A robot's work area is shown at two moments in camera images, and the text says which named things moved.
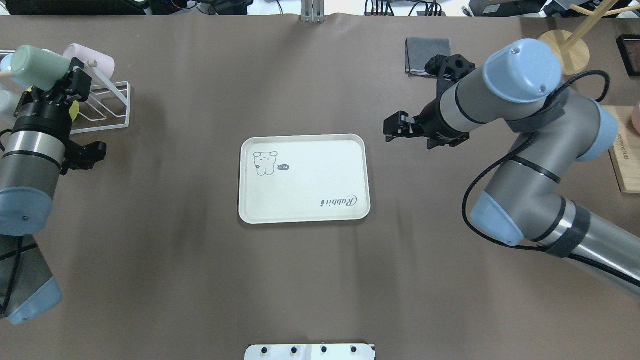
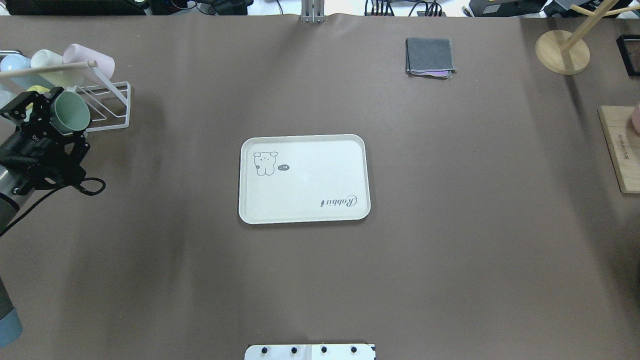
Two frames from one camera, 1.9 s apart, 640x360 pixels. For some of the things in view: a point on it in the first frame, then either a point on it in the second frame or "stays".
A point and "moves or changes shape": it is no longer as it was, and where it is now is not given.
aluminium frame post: [313, 11] stays
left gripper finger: [76, 82] → [76, 141]
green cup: [39, 68] moves or changes shape
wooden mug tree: [574, 54] stays
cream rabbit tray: [286, 179] stays
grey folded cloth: [419, 51] stays
